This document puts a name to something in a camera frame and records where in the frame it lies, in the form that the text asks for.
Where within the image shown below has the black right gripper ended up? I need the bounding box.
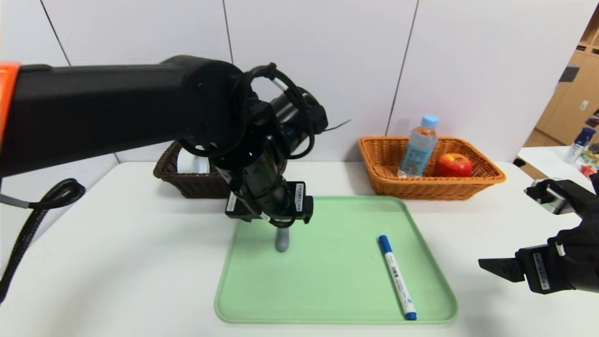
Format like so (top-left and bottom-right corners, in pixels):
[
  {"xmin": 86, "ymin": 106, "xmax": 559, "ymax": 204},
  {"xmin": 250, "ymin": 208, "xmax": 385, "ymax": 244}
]
[{"xmin": 478, "ymin": 229, "xmax": 599, "ymax": 295}]

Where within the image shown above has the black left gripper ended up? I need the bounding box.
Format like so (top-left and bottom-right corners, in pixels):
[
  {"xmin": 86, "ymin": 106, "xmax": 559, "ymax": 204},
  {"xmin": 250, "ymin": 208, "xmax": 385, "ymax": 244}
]
[{"xmin": 225, "ymin": 156, "xmax": 314, "ymax": 252}]

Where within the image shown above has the white peeler grey handle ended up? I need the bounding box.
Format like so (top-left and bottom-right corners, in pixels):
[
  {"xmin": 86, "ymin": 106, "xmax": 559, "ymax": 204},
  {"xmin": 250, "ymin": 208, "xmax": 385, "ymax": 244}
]
[{"xmin": 275, "ymin": 226, "xmax": 291, "ymax": 253}]

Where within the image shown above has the red apple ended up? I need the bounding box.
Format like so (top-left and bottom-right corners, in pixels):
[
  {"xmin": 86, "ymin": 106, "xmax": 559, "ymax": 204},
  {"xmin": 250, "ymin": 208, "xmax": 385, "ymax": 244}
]
[{"xmin": 433, "ymin": 153, "xmax": 474, "ymax": 178}]

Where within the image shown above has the clear tape roll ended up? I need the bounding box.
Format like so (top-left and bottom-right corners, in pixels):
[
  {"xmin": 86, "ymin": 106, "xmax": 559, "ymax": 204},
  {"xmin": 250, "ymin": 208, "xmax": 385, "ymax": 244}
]
[{"xmin": 177, "ymin": 145, "xmax": 211, "ymax": 175}]

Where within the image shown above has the clear water bottle blue cap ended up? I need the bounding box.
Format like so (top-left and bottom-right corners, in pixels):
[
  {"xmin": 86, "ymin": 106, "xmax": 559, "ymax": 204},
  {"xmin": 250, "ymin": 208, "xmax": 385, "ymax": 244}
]
[{"xmin": 398, "ymin": 114, "xmax": 440, "ymax": 178}]

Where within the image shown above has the orange wicker basket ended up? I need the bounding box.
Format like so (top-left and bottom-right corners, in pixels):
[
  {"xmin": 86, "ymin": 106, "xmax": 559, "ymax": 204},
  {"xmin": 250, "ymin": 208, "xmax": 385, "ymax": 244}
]
[{"xmin": 358, "ymin": 136, "xmax": 506, "ymax": 201}]

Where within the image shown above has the dark brown wicker basket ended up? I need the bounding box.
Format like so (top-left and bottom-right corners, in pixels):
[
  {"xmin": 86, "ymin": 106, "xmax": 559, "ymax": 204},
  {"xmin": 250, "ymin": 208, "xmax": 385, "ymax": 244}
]
[{"xmin": 153, "ymin": 138, "xmax": 288, "ymax": 199}]

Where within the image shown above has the light green plastic tray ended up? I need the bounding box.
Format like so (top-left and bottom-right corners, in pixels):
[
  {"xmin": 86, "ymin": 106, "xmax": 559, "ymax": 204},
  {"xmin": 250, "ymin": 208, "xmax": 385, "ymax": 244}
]
[{"xmin": 215, "ymin": 195, "xmax": 458, "ymax": 324}]

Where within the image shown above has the white marker blue cap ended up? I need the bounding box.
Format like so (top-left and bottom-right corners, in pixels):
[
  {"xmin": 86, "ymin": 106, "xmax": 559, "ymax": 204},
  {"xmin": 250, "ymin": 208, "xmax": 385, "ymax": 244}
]
[{"xmin": 378, "ymin": 235, "xmax": 417, "ymax": 321}]

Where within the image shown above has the white side table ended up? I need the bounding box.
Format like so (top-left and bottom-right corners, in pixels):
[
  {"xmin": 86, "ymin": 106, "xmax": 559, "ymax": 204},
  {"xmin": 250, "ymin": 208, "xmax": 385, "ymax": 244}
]
[{"xmin": 517, "ymin": 147, "xmax": 599, "ymax": 188}]

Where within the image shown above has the dark blue bottle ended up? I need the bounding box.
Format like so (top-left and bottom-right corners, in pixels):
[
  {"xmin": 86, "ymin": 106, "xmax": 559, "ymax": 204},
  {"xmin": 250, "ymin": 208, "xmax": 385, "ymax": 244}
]
[{"xmin": 565, "ymin": 127, "xmax": 597, "ymax": 163}]

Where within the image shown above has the light wooden cabinet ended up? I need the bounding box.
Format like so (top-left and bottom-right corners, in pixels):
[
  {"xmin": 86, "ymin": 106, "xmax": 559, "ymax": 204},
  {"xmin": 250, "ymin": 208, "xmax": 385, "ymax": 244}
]
[{"xmin": 533, "ymin": 5, "xmax": 599, "ymax": 147}]

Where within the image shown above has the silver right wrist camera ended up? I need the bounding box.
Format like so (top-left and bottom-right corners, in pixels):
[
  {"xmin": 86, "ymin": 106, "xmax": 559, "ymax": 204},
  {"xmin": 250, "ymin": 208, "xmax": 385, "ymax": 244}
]
[{"xmin": 524, "ymin": 178, "xmax": 578, "ymax": 215}]

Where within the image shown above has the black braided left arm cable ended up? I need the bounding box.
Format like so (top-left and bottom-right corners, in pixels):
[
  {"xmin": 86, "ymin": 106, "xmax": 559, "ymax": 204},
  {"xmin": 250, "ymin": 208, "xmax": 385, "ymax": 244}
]
[{"xmin": 0, "ymin": 178, "xmax": 86, "ymax": 305}]

